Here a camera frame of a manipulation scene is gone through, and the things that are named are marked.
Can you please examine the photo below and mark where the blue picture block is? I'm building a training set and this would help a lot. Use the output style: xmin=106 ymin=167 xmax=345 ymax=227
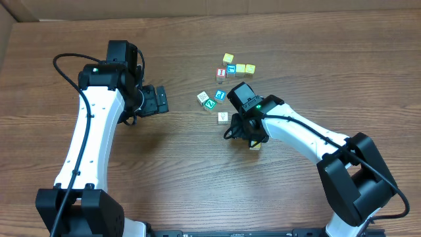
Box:
xmin=226 ymin=64 xmax=236 ymax=78

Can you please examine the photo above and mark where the yellow block far top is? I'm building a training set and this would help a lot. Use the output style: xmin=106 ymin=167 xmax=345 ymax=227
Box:
xmin=222 ymin=53 xmax=234 ymax=66

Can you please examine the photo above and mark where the blue letter P block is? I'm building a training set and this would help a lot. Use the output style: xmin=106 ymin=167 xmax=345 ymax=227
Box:
xmin=214 ymin=90 xmax=226 ymax=103

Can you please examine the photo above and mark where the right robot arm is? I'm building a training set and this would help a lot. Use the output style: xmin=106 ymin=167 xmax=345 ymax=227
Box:
xmin=224 ymin=82 xmax=397 ymax=236

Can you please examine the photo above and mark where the green letter Z block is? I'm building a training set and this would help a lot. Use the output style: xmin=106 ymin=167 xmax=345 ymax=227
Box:
xmin=203 ymin=99 xmax=217 ymax=112

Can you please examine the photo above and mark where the white letter W block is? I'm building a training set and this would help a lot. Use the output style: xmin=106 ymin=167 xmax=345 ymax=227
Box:
xmin=197 ymin=91 xmax=209 ymax=105

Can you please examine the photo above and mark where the white ice cream block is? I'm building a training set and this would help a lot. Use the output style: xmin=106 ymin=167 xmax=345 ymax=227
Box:
xmin=218 ymin=112 xmax=228 ymax=124

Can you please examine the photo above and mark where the yellow letter K block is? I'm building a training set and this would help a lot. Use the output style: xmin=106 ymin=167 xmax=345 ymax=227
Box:
xmin=249 ymin=141 xmax=261 ymax=150

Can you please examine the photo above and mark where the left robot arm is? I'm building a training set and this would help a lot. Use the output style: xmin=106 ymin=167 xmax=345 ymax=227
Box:
xmin=36 ymin=40 xmax=169 ymax=236

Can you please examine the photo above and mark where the yellow block right row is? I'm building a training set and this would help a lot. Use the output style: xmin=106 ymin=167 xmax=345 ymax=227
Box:
xmin=245 ymin=64 xmax=256 ymax=78

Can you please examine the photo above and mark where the red letter I block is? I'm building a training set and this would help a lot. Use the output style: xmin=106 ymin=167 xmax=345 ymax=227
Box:
xmin=216 ymin=68 xmax=226 ymax=82

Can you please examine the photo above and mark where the yellow block row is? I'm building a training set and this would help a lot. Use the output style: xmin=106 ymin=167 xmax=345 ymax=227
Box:
xmin=235 ymin=64 xmax=246 ymax=77
xmin=245 ymin=64 xmax=256 ymax=78

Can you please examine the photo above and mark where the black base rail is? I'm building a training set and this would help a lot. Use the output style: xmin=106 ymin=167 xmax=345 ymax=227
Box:
xmin=146 ymin=228 xmax=386 ymax=237

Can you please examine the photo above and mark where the yellow block middle row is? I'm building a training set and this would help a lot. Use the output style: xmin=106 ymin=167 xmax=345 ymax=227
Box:
xmin=235 ymin=64 xmax=246 ymax=77

